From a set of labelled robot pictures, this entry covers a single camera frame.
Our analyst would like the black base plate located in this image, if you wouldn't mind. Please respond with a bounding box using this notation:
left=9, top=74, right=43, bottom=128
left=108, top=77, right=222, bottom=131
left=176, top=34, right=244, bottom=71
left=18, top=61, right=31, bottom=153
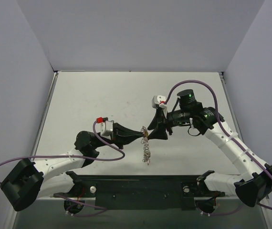
left=58, top=174, right=225, bottom=210

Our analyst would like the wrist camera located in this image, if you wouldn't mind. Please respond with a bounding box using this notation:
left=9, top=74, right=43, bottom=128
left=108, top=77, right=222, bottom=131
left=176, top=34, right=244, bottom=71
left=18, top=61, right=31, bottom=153
left=152, top=95, right=167, bottom=117
left=96, top=117, right=114, bottom=138

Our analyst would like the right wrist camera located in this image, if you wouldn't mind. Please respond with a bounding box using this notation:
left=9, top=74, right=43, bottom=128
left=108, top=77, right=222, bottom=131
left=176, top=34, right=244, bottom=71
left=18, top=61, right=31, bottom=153
left=152, top=95, right=167, bottom=117

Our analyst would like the aluminium table edge rail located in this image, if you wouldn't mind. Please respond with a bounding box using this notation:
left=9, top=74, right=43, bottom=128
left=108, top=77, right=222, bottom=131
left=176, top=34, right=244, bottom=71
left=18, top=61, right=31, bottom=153
left=218, top=71, right=232, bottom=113

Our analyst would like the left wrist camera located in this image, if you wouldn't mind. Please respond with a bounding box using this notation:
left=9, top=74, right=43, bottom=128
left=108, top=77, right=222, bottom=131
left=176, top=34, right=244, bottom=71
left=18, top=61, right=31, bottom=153
left=96, top=117, right=114, bottom=138

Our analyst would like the metal disc key organizer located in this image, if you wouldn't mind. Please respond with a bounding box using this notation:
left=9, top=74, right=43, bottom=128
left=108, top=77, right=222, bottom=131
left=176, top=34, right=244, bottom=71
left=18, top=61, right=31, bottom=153
left=141, top=126, right=151, bottom=165

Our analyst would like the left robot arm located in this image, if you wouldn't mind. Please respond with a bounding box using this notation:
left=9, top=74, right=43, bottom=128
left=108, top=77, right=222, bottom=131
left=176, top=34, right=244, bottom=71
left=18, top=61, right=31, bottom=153
left=0, top=121, right=144, bottom=211

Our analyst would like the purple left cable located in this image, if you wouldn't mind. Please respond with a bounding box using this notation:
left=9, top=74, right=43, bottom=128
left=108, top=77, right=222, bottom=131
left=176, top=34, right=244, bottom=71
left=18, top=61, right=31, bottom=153
left=0, top=120, right=126, bottom=218

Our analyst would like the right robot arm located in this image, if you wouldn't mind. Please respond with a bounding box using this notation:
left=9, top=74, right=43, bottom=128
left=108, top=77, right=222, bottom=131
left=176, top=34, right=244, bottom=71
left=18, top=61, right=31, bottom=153
left=148, top=89, right=272, bottom=207

